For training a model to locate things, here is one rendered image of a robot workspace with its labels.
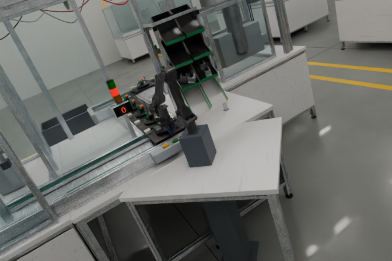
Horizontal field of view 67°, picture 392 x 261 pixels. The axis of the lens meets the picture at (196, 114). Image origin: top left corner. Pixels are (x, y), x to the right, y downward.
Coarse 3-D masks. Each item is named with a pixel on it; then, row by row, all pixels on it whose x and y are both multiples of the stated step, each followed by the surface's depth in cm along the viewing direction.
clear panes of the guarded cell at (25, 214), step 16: (0, 96) 246; (0, 112) 249; (0, 128) 251; (16, 128) 257; (16, 144) 260; (0, 160) 148; (0, 176) 150; (16, 176) 153; (0, 192) 152; (16, 192) 155; (0, 208) 153; (16, 208) 157; (32, 208) 160; (0, 224) 155; (16, 224) 159; (32, 224) 162; (0, 240) 157
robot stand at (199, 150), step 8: (200, 128) 172; (208, 128) 175; (184, 136) 169; (192, 136) 166; (200, 136) 163; (208, 136) 173; (184, 144) 169; (192, 144) 167; (200, 144) 166; (208, 144) 171; (184, 152) 171; (192, 152) 170; (200, 152) 168; (208, 152) 169; (192, 160) 173; (200, 160) 171; (208, 160) 169
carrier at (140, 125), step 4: (148, 116) 232; (144, 120) 228; (148, 120) 229; (152, 120) 224; (136, 124) 233; (140, 124) 233; (144, 124) 229; (148, 124) 224; (152, 124) 224; (156, 124) 222; (140, 128) 225; (144, 128) 222; (152, 128) 219
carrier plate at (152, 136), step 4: (176, 124) 211; (180, 124) 208; (180, 128) 202; (184, 128) 202; (152, 132) 211; (176, 132) 199; (148, 136) 207; (152, 136) 205; (156, 136) 203; (160, 136) 201; (164, 136) 199; (168, 136) 197; (152, 140) 200; (156, 140) 197; (160, 140) 196; (164, 140) 197; (156, 144) 195
